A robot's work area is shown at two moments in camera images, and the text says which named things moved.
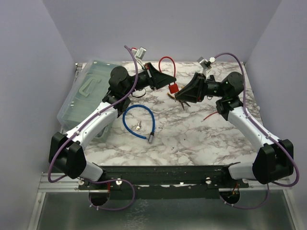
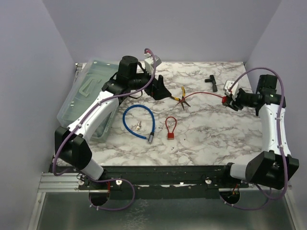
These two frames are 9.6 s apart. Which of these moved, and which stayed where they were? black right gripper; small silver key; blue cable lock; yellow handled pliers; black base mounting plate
Moved: black right gripper
Stayed: blue cable lock; black base mounting plate; small silver key; yellow handled pliers
